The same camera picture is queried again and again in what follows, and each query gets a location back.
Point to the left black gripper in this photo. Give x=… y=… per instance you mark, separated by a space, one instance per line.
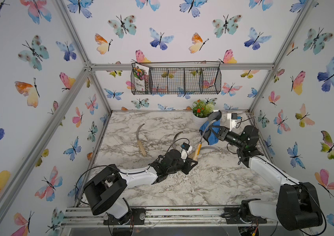
x=186 y=164

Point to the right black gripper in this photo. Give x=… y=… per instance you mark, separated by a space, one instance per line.
x=224 y=130

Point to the blue grey rag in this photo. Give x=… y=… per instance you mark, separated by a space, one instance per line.
x=209 y=131

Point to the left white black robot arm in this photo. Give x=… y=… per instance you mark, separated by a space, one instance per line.
x=103 y=192

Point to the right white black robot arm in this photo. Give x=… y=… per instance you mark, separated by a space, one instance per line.
x=297 y=207

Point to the white pot with plant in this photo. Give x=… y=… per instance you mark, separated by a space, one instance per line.
x=201 y=111

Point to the seed packet in basket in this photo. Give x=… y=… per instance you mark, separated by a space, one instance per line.
x=141 y=75

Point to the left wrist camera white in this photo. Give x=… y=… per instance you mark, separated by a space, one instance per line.
x=185 y=150

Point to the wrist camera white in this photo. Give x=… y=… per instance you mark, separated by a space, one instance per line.
x=234 y=120
x=185 y=150

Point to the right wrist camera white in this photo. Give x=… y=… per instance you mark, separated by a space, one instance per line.
x=234 y=120

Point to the aluminium front rail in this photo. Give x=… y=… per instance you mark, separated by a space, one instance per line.
x=163 y=216

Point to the black wire wall basket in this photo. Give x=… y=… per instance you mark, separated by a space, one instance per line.
x=181 y=78

